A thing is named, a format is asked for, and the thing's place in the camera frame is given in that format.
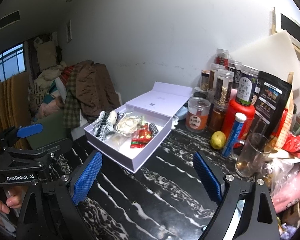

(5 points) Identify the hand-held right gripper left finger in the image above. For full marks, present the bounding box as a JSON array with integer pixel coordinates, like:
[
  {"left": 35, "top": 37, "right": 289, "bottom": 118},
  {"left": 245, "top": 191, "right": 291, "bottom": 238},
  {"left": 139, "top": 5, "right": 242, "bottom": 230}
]
[{"left": 15, "top": 151, "right": 103, "bottom": 240}]

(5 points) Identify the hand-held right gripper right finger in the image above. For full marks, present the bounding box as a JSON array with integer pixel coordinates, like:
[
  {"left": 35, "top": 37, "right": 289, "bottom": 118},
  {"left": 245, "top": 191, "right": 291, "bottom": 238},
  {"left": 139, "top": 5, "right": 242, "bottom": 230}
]
[{"left": 192, "top": 152, "right": 280, "bottom": 240}]

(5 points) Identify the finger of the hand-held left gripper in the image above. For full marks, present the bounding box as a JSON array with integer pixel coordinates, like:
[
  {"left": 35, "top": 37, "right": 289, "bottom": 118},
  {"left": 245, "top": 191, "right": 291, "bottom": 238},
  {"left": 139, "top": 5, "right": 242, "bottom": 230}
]
[
  {"left": 5, "top": 138, "right": 73, "bottom": 170},
  {"left": 0, "top": 123, "right": 43, "bottom": 143}
]

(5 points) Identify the clear zip bag with snack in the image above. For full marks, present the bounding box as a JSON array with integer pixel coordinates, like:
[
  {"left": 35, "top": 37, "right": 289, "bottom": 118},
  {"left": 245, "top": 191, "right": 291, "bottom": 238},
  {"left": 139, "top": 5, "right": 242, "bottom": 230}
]
[{"left": 107, "top": 134, "right": 132, "bottom": 150}]

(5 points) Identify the lace-trimmed gingham scrunchie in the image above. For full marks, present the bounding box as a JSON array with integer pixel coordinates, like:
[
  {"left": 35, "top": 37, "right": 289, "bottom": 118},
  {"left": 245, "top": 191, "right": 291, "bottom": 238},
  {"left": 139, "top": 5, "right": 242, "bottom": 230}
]
[{"left": 93, "top": 110, "right": 118, "bottom": 141}]

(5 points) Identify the red snack packet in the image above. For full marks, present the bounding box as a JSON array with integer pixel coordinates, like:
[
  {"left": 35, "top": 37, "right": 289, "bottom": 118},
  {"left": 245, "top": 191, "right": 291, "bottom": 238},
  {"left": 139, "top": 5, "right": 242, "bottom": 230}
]
[{"left": 129, "top": 136, "right": 153, "bottom": 150}]

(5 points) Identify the white hinged gift box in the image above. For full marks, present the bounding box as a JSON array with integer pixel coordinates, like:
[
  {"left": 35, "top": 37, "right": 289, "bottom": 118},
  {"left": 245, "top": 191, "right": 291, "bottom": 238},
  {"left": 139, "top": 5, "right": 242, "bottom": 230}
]
[{"left": 84, "top": 81, "right": 193, "bottom": 174}]

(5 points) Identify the clear bag with white cable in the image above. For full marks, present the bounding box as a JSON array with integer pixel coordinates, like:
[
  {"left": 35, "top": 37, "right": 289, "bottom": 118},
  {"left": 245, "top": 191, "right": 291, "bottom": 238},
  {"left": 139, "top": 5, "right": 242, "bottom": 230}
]
[{"left": 114, "top": 114, "right": 145, "bottom": 135}]

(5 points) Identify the red candy packet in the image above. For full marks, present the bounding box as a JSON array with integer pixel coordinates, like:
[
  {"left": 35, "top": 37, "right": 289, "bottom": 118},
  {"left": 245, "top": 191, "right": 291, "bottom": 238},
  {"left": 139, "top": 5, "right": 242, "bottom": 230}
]
[{"left": 134, "top": 127, "right": 153, "bottom": 140}]

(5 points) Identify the person's left hand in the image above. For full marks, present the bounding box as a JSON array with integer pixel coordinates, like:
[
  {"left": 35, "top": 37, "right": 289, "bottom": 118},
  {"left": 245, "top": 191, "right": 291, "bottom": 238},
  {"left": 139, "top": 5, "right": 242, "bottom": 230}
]
[{"left": 0, "top": 194, "right": 22, "bottom": 214}]

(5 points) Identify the dark green panel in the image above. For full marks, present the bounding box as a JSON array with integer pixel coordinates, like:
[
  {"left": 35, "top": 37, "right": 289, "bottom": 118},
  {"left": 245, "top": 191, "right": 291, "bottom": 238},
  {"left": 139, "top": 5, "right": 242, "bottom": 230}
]
[{"left": 27, "top": 110, "right": 70, "bottom": 145}]

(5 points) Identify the orange blanket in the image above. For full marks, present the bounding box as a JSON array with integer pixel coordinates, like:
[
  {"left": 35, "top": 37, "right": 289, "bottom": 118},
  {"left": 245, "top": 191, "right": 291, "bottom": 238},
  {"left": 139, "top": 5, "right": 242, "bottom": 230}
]
[{"left": 0, "top": 71, "right": 32, "bottom": 150}]

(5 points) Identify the yellow lemon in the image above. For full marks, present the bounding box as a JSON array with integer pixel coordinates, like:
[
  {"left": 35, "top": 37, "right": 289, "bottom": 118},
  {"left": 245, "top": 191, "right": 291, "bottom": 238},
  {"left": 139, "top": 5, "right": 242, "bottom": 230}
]
[{"left": 210, "top": 131, "right": 227, "bottom": 150}]

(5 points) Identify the glass mug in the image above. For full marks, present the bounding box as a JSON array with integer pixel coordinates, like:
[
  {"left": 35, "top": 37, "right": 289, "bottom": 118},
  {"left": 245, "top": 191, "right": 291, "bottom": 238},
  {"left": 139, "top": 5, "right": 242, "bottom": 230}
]
[{"left": 231, "top": 132, "right": 273, "bottom": 178}]

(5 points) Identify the green plaid cloth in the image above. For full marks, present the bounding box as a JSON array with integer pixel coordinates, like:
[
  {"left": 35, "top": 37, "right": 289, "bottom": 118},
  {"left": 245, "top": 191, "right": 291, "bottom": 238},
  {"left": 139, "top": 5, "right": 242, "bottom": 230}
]
[{"left": 62, "top": 66, "right": 83, "bottom": 129}]

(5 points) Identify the blue tablet tube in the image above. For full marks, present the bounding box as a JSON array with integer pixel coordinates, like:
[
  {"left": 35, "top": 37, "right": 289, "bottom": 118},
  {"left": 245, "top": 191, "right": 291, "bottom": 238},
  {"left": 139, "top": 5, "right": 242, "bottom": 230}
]
[{"left": 221, "top": 112, "right": 245, "bottom": 158}]

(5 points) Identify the pile of bedding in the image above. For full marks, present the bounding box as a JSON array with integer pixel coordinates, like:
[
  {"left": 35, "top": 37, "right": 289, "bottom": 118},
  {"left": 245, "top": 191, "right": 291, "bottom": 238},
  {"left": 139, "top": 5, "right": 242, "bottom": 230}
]
[{"left": 29, "top": 34, "right": 68, "bottom": 120}]

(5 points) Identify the jar with red-brown spice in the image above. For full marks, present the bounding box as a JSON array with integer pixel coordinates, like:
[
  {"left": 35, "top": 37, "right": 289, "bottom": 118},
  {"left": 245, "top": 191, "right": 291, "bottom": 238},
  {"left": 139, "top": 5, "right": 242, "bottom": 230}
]
[{"left": 208, "top": 104, "right": 228, "bottom": 133}]

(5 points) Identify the orange label plastic jar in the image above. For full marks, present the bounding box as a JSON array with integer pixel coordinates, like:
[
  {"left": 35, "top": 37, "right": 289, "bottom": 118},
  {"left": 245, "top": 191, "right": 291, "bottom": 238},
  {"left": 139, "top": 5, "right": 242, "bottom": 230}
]
[{"left": 186, "top": 97, "right": 212, "bottom": 132}]

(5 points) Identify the pale blue box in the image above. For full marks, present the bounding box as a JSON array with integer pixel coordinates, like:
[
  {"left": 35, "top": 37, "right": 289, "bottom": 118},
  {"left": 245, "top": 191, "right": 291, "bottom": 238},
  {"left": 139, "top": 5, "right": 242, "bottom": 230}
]
[{"left": 176, "top": 106, "right": 190, "bottom": 120}]

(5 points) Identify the red canister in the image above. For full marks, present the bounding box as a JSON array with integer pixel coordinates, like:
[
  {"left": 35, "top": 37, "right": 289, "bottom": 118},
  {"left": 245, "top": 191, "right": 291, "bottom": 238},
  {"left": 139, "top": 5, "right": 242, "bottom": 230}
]
[{"left": 221, "top": 99, "right": 256, "bottom": 143}]

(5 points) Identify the clear plastic bag with snacks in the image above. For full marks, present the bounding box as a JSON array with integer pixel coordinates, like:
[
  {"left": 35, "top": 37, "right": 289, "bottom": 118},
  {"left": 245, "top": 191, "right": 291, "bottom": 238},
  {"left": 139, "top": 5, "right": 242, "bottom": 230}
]
[{"left": 264, "top": 157, "right": 300, "bottom": 193}]

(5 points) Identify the window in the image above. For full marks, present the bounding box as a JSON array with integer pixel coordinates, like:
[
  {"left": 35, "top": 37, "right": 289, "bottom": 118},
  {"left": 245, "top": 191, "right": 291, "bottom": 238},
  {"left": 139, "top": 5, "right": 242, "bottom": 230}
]
[{"left": 0, "top": 44, "right": 27, "bottom": 77}]

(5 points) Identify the brown jacket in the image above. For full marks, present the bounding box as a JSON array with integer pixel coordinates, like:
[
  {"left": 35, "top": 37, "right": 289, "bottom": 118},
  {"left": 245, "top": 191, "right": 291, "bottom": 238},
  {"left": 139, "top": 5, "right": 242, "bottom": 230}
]
[{"left": 72, "top": 60, "right": 122, "bottom": 117}]

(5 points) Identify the jar with pale grains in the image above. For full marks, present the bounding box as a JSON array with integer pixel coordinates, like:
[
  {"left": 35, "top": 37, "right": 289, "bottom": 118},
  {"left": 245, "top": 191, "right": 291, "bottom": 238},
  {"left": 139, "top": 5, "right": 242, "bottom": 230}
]
[{"left": 214, "top": 69, "right": 235, "bottom": 107}]

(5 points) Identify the small jar with nuts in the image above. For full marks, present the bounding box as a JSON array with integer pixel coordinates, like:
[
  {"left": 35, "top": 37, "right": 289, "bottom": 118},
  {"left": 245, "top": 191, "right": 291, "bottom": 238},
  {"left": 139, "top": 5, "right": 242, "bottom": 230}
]
[{"left": 200, "top": 69, "right": 211, "bottom": 92}]

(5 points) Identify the red snack bag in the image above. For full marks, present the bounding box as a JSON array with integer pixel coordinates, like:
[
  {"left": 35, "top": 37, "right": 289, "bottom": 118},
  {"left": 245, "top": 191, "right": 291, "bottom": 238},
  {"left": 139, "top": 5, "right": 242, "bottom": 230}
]
[{"left": 282, "top": 134, "right": 300, "bottom": 159}]

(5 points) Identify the brown label clear jar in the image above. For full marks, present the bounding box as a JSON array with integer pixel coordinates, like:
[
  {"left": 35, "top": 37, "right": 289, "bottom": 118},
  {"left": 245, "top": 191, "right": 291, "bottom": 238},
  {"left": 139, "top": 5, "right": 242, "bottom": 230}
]
[{"left": 207, "top": 63, "right": 227, "bottom": 93}]

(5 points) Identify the dark label jar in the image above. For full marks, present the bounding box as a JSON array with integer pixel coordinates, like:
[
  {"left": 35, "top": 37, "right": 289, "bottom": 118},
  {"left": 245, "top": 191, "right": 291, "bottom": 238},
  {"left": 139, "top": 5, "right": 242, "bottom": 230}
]
[{"left": 235, "top": 64, "right": 260, "bottom": 105}]

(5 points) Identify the black stand-up pouch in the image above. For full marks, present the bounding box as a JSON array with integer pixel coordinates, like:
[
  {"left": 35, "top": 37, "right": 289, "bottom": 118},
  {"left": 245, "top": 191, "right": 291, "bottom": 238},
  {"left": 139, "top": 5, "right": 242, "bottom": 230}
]
[{"left": 252, "top": 71, "right": 293, "bottom": 140}]

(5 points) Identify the black label clear jar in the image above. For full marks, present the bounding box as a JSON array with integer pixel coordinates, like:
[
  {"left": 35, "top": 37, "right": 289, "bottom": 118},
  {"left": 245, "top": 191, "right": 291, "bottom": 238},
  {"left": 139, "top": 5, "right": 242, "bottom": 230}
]
[{"left": 227, "top": 59, "right": 242, "bottom": 80}]

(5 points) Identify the jar with red contents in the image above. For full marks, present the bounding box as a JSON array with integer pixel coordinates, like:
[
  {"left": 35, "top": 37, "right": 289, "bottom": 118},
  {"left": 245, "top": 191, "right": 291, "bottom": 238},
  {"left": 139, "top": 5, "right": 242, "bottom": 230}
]
[{"left": 215, "top": 48, "right": 231, "bottom": 67}]

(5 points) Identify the white foam board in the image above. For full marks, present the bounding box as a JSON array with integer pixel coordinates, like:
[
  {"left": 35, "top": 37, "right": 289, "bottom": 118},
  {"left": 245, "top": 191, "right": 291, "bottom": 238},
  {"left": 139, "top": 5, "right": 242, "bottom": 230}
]
[{"left": 227, "top": 30, "right": 300, "bottom": 90}]

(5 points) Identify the white framed blackboard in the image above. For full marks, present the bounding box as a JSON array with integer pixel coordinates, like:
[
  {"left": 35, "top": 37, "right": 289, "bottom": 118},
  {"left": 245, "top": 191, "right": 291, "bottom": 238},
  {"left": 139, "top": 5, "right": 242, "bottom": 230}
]
[{"left": 271, "top": 6, "right": 300, "bottom": 60}]

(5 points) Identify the wall air vent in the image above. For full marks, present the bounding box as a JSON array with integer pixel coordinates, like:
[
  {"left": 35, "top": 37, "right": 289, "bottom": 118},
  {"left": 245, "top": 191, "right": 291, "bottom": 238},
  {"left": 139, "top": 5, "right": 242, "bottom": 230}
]
[{"left": 0, "top": 10, "right": 20, "bottom": 34}]

